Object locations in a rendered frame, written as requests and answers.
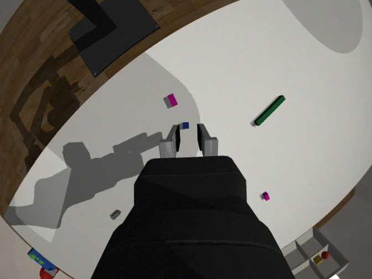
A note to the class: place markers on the small magenta block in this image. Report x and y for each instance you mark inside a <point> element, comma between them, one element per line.
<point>266,196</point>
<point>172,100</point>

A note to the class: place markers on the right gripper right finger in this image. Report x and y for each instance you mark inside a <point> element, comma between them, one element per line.
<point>207,144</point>

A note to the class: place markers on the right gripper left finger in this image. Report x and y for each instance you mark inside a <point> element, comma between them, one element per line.
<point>169,147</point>

